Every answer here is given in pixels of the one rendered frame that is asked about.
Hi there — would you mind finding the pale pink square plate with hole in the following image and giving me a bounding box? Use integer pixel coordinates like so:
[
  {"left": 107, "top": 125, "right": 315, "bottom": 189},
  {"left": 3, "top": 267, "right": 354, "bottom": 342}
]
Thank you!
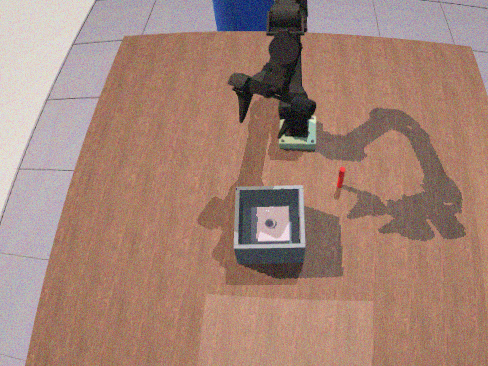
[{"left": 251, "top": 207, "right": 290, "bottom": 244}]

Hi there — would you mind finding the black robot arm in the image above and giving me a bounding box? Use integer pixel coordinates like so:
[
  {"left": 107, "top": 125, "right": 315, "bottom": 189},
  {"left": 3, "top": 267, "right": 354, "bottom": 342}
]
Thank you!
[{"left": 250, "top": 0, "right": 312, "bottom": 138}]

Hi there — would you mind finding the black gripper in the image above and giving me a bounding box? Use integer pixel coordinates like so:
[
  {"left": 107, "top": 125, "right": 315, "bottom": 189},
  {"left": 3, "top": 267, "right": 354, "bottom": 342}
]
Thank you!
[{"left": 227, "top": 58, "right": 317, "bottom": 139}]

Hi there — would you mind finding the red peg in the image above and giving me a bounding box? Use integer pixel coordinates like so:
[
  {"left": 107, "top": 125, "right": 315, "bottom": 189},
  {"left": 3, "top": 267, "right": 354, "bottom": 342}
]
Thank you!
[{"left": 337, "top": 167, "right": 345, "bottom": 188}]

